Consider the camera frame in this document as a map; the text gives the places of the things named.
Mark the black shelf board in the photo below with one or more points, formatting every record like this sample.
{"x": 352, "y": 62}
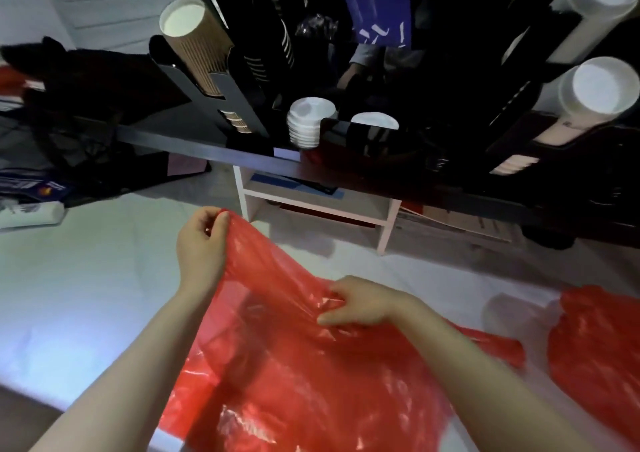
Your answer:
{"x": 450, "y": 186}

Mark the stack of black striped cups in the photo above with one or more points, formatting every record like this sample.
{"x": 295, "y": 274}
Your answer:
{"x": 267, "y": 54}

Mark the blue printed package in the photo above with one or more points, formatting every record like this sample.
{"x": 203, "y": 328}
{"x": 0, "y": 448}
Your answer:
{"x": 30, "y": 186}

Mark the crumpled red plastic bag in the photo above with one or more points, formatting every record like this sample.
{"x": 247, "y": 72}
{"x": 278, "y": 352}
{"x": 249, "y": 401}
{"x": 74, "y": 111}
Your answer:
{"x": 597, "y": 356}

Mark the black cup dispenser rack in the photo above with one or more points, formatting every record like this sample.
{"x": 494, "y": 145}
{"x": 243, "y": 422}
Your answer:
{"x": 220, "y": 101}

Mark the white wooden shelf unit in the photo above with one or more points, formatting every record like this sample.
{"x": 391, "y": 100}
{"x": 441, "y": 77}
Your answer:
{"x": 320, "y": 206}

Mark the pile of black plastic bags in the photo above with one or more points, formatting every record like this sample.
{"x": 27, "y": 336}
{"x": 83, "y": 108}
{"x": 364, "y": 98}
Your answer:
{"x": 85, "y": 111}

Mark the person's right forearm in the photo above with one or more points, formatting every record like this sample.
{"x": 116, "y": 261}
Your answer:
{"x": 480, "y": 381}

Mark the low stack of white lids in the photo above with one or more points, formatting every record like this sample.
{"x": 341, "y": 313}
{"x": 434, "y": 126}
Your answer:
{"x": 375, "y": 120}

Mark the person's left thumb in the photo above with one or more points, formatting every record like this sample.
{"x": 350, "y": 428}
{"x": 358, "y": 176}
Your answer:
{"x": 223, "y": 234}

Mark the flat cardboard box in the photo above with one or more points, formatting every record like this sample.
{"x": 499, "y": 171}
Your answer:
{"x": 455, "y": 224}

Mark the stack of brown ripple cups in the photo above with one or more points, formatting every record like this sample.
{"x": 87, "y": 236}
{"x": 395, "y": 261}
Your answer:
{"x": 200, "y": 46}

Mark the blue flat booklet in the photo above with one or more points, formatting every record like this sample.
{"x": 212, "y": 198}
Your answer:
{"x": 295, "y": 182}

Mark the white paper roll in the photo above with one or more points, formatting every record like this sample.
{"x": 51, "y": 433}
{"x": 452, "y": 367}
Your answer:
{"x": 30, "y": 215}

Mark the person's left hand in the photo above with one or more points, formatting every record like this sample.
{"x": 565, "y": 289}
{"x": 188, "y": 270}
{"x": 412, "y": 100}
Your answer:
{"x": 197, "y": 259}

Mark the person's right hand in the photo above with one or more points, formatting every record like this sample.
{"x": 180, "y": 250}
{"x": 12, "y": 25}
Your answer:
{"x": 372, "y": 302}

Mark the large red plastic bag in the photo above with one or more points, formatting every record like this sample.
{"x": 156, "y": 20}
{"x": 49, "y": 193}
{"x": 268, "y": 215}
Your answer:
{"x": 280, "y": 381}

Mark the stack of white printed cups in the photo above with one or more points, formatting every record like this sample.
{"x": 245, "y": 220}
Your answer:
{"x": 585, "y": 101}

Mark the person's right thumb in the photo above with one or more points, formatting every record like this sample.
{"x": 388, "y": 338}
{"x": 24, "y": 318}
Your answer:
{"x": 336, "y": 318}

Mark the stack of plain white cups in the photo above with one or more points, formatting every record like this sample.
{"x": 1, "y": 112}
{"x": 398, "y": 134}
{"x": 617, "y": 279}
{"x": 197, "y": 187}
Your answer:
{"x": 595, "y": 6}

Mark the person's left forearm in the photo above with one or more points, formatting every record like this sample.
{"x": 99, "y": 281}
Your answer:
{"x": 135, "y": 376}

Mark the blue printed packet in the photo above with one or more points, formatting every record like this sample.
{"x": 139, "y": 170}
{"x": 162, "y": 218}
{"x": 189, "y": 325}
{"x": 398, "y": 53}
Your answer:
{"x": 380, "y": 4}

